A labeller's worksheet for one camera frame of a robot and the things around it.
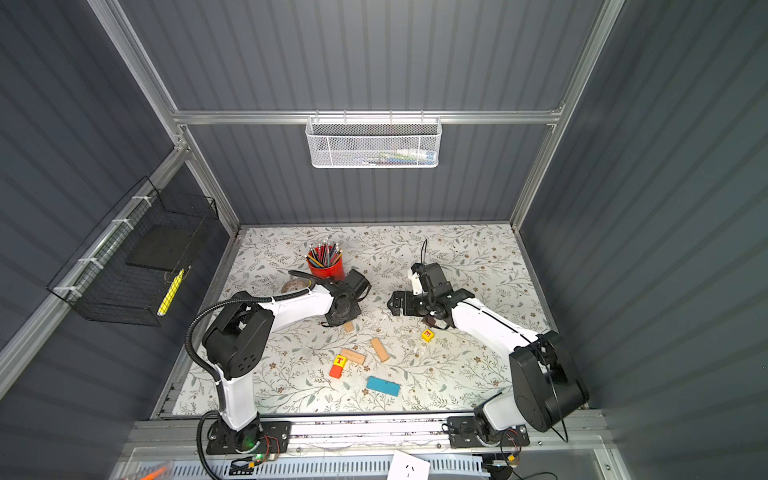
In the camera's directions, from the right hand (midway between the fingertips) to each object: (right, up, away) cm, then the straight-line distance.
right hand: (404, 306), depth 87 cm
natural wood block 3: (-15, -15, -1) cm, 21 cm away
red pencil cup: (-22, +10, +4) cm, 24 cm away
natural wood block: (-17, -7, +4) cm, 19 cm away
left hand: (-16, -4, +8) cm, 19 cm away
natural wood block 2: (-7, -14, 0) cm, 16 cm away
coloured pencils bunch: (-26, +15, +9) cm, 31 cm away
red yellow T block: (-19, -17, -3) cm, 26 cm away
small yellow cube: (+7, -9, +2) cm, 12 cm away
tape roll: (-37, +4, +15) cm, 41 cm away
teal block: (-6, -21, -6) cm, 23 cm away
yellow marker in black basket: (-55, +4, -21) cm, 59 cm away
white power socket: (0, -33, -20) cm, 39 cm away
